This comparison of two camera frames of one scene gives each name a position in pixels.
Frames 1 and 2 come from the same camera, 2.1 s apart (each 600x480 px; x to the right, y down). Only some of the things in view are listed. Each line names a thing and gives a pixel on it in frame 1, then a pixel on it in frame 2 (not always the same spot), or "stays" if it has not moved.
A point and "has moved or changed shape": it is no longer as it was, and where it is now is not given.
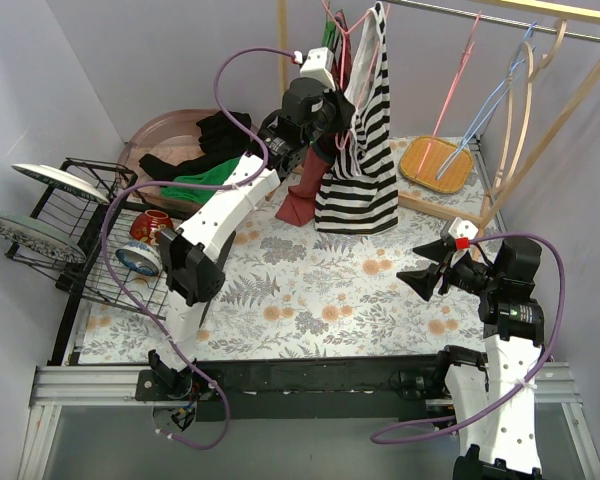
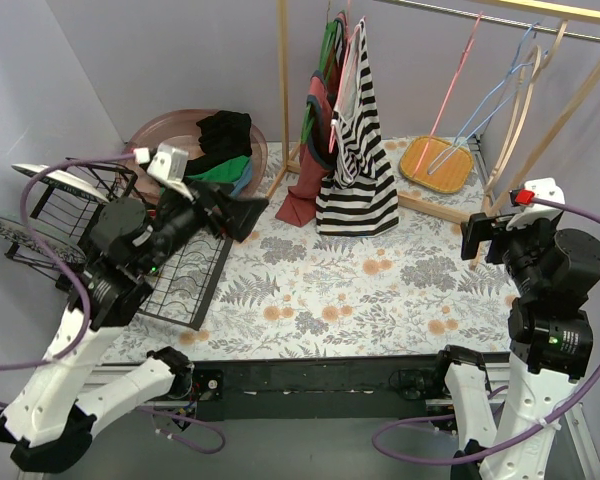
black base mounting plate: x=293 y=388 stays
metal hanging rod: x=506 y=19 stays
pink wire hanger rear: x=452 y=86 stays
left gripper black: x=335 y=107 -> x=209 y=209
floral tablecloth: x=290 y=294 stays
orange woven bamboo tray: x=437 y=162 stays
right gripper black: x=445 y=270 -> x=480 y=236
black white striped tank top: x=357 y=195 has moved or changed shape
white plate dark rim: x=62 y=179 stays
